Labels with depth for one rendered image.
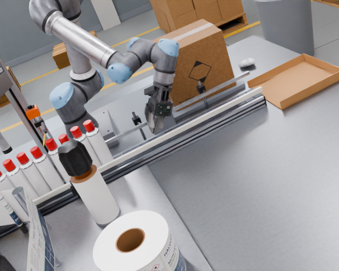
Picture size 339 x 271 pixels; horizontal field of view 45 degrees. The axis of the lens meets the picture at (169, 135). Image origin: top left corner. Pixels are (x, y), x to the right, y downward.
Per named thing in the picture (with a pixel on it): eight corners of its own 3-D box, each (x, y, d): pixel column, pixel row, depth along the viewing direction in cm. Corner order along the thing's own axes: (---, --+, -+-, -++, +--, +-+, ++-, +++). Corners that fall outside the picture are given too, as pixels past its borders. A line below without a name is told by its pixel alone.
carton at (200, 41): (176, 112, 183) (156, 58, 169) (163, 92, 203) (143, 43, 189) (237, 85, 185) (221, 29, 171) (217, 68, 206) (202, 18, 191)
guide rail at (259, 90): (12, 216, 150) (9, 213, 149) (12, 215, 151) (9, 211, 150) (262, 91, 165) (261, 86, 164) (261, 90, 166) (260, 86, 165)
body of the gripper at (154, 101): (152, 117, 150) (157, 85, 145) (145, 108, 157) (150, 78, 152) (171, 118, 153) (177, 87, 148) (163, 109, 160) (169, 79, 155)
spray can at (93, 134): (103, 170, 158) (80, 128, 147) (102, 163, 162) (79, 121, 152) (116, 165, 158) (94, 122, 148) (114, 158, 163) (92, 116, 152)
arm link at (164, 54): (164, 37, 150) (184, 42, 147) (159, 66, 154) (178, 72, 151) (153, 38, 144) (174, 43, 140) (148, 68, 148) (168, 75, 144)
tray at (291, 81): (282, 110, 161) (280, 101, 159) (248, 88, 183) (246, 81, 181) (345, 77, 165) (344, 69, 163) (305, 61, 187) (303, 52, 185)
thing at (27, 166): (41, 202, 154) (13, 161, 144) (40, 194, 159) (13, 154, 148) (54, 195, 155) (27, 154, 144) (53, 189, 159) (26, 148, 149)
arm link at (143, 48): (118, 47, 146) (143, 54, 142) (136, 31, 153) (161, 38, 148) (121, 65, 152) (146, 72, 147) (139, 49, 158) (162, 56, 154)
